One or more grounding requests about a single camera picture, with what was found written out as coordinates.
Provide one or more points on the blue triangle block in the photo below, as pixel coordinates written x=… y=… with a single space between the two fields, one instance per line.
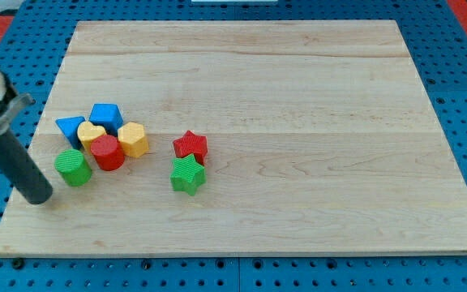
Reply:
x=69 y=127

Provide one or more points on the blue pentagon block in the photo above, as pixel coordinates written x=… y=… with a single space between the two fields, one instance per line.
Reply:
x=108 y=116

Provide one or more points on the yellow hexagon block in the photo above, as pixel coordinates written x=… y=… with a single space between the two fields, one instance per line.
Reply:
x=133 y=139

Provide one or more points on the green star block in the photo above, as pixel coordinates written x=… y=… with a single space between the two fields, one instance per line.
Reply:
x=187 y=175

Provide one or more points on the red star block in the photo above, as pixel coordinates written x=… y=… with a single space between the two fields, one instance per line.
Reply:
x=190 y=143

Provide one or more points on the red cylinder block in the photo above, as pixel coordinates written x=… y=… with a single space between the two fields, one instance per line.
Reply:
x=107 y=152

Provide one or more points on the wooden board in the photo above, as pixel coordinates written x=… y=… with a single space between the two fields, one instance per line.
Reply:
x=322 y=141

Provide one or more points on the green cylinder block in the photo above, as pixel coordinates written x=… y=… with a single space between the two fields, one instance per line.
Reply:
x=73 y=167

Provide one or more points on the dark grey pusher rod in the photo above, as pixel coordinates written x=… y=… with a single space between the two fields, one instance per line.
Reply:
x=22 y=171

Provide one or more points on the yellow heart block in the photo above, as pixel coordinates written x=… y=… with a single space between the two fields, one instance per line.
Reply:
x=87 y=132

